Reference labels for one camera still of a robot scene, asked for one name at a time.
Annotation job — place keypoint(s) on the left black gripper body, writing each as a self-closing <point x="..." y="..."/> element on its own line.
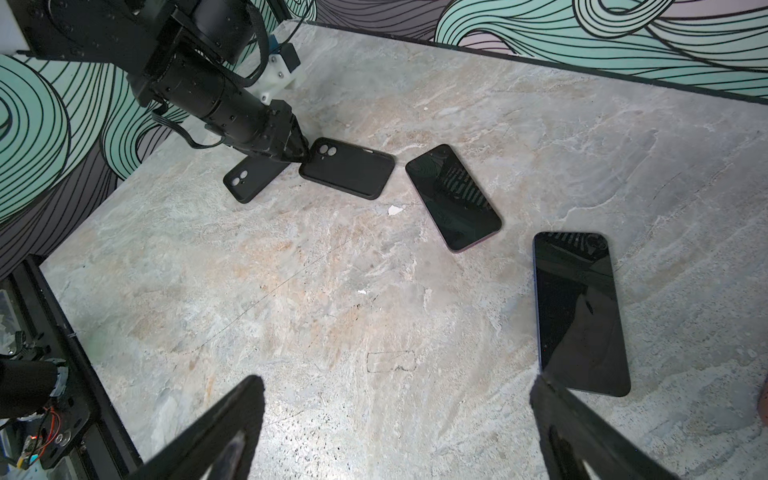
<point x="256" y="125"/>

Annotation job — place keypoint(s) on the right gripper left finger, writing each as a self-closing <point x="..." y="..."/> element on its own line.
<point x="221" y="444"/>

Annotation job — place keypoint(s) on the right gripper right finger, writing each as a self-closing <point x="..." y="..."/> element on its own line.
<point x="575" y="441"/>

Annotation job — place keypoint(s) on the black case edge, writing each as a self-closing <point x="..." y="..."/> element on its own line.
<point x="250" y="176"/>

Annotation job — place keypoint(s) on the black case with camera hole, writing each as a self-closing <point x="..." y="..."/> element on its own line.
<point x="349" y="168"/>

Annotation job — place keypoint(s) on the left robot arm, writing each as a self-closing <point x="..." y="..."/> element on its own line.
<point x="139" y="37"/>

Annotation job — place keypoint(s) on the black phone far right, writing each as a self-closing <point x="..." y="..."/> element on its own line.
<point x="580" y="336"/>

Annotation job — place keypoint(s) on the black phone patterned reflection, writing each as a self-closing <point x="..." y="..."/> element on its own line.
<point x="456" y="203"/>

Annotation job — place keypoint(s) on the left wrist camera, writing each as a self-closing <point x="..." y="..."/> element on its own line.
<point x="284" y="71"/>

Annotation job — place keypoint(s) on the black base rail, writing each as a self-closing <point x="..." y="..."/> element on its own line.
<point x="57" y="421"/>

